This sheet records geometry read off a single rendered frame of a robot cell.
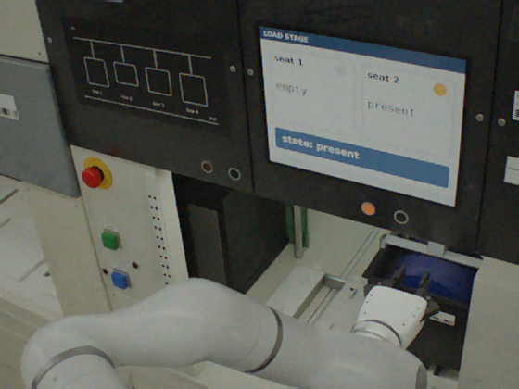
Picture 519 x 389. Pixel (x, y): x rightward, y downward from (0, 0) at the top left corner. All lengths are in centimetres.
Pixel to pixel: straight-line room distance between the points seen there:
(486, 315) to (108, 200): 72
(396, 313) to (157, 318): 51
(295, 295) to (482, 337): 73
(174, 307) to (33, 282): 118
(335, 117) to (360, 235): 95
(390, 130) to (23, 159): 78
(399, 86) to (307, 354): 36
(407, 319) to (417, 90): 42
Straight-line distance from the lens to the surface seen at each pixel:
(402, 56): 91
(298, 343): 92
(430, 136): 94
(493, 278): 99
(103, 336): 83
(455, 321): 139
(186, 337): 80
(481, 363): 108
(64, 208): 148
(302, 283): 172
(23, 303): 190
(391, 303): 121
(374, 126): 97
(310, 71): 97
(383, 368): 100
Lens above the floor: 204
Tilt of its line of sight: 34 degrees down
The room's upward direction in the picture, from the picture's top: 5 degrees counter-clockwise
